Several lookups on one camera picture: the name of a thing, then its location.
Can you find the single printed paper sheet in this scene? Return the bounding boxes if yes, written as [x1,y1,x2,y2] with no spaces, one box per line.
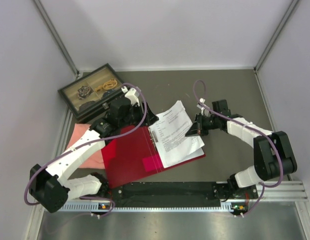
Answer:
[162,148,205,168]

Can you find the purple cable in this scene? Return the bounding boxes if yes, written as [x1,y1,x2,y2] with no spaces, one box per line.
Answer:
[24,83,148,218]
[192,79,285,218]

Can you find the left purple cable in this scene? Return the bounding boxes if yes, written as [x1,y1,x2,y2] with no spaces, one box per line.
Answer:
[24,83,148,218]

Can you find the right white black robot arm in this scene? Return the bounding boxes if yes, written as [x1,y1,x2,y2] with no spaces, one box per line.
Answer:
[185,98,297,198]

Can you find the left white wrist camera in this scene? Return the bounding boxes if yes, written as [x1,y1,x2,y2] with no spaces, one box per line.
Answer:
[121,86,140,106]

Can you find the grey slotted cable duct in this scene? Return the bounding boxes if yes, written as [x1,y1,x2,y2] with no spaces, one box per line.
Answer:
[58,201,234,213]

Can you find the dark patterned fabric item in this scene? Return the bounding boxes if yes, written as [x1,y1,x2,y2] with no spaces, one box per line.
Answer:
[77,85,93,100]

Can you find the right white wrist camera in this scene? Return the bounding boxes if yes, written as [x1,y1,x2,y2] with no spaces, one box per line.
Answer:
[196,98,210,117]

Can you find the black glass-lid display box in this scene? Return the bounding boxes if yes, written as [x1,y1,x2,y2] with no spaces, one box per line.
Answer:
[58,63,124,123]

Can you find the pink folded cloth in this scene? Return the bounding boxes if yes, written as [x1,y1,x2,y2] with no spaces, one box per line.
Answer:
[66,123,105,170]

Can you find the stack of printed papers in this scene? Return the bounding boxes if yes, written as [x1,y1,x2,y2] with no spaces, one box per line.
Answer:
[149,100,205,163]

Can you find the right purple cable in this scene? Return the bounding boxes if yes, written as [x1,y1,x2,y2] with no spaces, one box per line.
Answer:
[192,79,285,218]

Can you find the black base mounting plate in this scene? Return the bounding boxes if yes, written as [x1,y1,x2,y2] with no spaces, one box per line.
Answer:
[108,181,258,208]

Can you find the metal folder clip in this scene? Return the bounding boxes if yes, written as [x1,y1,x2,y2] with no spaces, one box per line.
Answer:
[148,129,157,150]

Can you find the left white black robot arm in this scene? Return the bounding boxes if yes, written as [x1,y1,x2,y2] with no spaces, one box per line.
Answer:
[26,97,159,213]

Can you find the red plastic folder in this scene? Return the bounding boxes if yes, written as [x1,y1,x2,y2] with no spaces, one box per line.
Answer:
[101,127,206,189]

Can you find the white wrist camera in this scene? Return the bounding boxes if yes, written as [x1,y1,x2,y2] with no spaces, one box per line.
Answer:
[196,98,210,117]
[121,86,140,106]

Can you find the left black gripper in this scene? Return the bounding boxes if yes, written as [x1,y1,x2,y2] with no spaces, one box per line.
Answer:
[119,101,159,129]

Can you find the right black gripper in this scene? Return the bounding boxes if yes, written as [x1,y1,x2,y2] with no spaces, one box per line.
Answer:
[185,112,220,137]

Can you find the aluminium frame rail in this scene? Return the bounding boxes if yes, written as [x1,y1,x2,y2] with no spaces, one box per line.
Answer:
[34,179,308,213]

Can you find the yellow rubber bands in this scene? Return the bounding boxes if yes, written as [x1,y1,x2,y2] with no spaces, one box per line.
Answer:
[94,78,118,92]

